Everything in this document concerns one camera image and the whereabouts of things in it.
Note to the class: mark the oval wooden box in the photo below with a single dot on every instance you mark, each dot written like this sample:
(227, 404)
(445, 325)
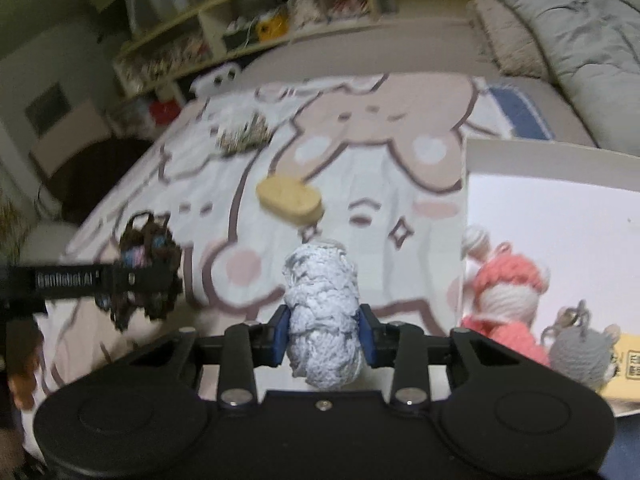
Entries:
(290, 200)

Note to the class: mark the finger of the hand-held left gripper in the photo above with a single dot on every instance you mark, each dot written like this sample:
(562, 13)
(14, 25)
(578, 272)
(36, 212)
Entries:
(131, 278)

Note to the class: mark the white cardboard box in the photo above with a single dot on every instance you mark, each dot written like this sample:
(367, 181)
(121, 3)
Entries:
(550, 210)

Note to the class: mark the pink crochet doll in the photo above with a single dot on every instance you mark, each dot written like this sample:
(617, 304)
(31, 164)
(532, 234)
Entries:
(505, 300)

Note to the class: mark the cartoon bunny printed blanket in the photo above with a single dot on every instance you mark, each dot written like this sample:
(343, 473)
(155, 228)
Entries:
(350, 160)

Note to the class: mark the grey comforter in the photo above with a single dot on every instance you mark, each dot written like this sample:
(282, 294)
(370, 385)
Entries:
(590, 35)

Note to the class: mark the white crochet roll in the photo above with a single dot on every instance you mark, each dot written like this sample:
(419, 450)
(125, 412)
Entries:
(322, 310)

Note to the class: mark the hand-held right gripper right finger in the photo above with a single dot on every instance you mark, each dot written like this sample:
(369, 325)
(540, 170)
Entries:
(366, 335)

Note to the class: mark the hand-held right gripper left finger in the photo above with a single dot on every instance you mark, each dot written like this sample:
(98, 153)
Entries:
(278, 337)

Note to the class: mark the yellow basket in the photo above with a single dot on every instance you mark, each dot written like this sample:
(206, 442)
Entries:
(273, 29)

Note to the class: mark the yellow tissue pack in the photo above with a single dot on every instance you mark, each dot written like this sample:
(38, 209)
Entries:
(627, 365)

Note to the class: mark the blue striped cloth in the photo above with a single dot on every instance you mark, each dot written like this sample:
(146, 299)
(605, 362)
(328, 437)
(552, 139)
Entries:
(520, 110)

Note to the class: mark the beige fluffy pillow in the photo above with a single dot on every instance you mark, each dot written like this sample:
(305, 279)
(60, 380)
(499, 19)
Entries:
(510, 35)

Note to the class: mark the dark brown cushion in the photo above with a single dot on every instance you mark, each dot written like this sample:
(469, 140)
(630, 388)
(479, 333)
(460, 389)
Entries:
(100, 175)

